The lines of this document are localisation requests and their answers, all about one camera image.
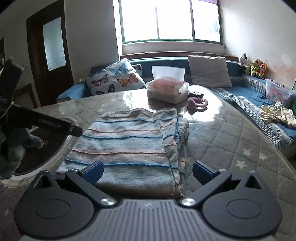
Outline striped blue beige garment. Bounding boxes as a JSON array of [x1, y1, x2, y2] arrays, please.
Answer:
[[57, 108, 189, 198]]

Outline black gloved left hand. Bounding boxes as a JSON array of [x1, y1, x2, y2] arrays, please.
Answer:
[[1, 126, 44, 180]]

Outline round stove insert in table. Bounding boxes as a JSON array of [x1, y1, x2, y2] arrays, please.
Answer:
[[1, 126, 78, 188]]

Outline dark wooden door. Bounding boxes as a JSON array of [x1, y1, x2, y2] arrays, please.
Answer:
[[27, 1, 74, 106]]

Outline pink cloth item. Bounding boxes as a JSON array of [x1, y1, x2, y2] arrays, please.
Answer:
[[187, 97, 208, 109]]

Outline black remote control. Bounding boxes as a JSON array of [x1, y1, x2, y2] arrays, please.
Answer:
[[188, 92, 204, 98]]

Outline white tissue box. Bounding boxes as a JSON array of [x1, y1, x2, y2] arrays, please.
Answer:
[[147, 66, 189, 104]]

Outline yellow crumpled cloth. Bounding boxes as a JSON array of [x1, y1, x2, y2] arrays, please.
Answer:
[[260, 101, 295, 128]]

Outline blue sofa bench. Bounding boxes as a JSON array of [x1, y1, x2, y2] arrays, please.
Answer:
[[56, 56, 296, 160]]

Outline beige cushion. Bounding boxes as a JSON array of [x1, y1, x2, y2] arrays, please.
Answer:
[[188, 55, 232, 88]]

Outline butterfly print pillow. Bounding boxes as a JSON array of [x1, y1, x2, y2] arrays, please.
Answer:
[[85, 58, 146, 95]]

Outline clear plastic storage box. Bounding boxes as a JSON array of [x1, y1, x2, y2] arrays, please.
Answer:
[[265, 79, 295, 108]]

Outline yellow plush toy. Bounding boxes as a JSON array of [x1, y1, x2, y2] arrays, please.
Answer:
[[250, 59, 262, 77]]

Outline black white plush toy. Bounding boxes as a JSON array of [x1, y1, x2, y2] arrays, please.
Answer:
[[238, 53, 251, 75]]

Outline orange plush toy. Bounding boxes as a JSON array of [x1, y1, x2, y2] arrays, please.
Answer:
[[258, 61, 267, 79]]

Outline green framed window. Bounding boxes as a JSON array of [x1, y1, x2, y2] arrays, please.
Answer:
[[118, 0, 222, 44]]

